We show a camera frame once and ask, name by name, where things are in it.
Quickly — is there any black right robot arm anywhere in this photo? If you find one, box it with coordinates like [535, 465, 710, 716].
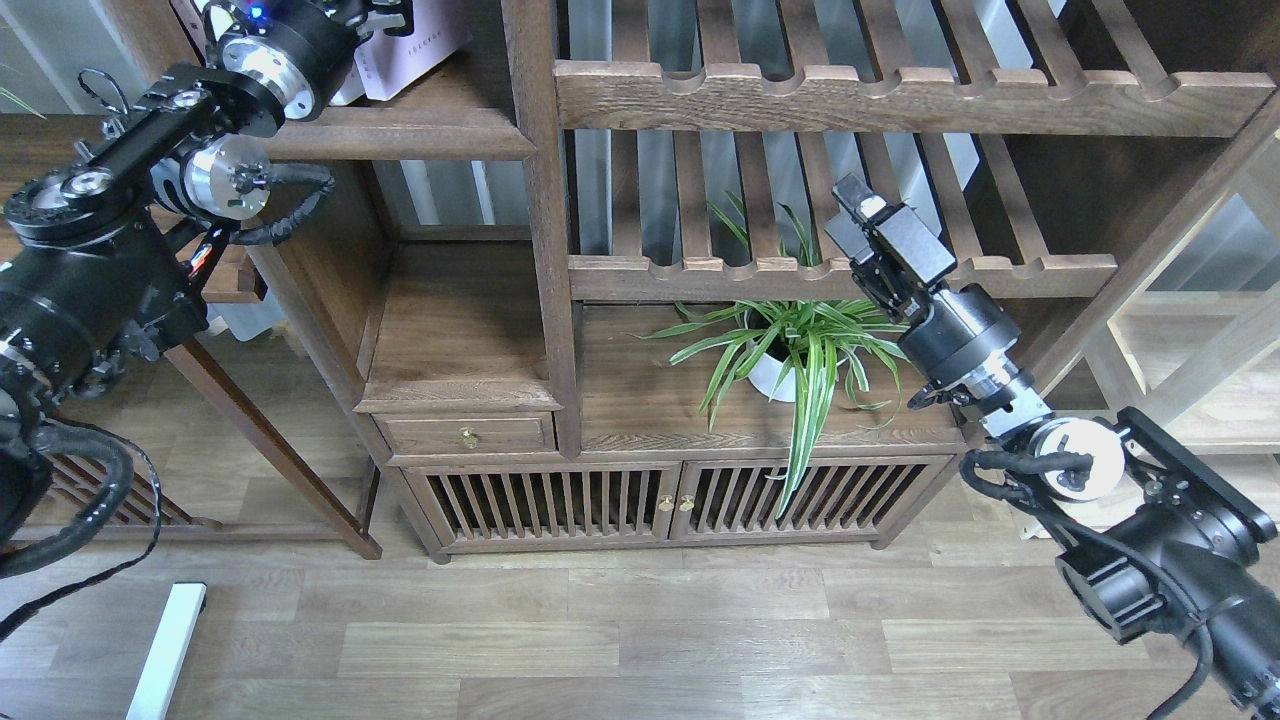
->
[826, 174, 1279, 719]

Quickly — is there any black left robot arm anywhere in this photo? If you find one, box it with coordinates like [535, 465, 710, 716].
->
[1, 1, 413, 577]

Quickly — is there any pale purple white book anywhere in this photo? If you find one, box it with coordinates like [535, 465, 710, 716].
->
[353, 1, 471, 101]

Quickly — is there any white plant pot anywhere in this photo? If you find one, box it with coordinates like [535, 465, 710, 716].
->
[748, 331, 797, 404]

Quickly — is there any white metal bar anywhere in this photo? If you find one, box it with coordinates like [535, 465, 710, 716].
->
[125, 582, 209, 719]

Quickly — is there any light wooden shelf frame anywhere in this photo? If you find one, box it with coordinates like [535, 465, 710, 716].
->
[1009, 129, 1277, 454]

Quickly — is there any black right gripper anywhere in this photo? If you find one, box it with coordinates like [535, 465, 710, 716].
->
[826, 173, 1051, 441]

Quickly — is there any dark wooden bookshelf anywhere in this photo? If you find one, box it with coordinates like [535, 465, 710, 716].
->
[105, 0, 1280, 566]

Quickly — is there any white book Chinese title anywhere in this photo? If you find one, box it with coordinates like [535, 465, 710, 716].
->
[328, 64, 365, 106]

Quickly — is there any green spider plant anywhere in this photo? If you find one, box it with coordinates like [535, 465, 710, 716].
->
[640, 192, 1007, 521]

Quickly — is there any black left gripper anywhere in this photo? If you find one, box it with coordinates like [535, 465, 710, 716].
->
[200, 1, 413, 120]

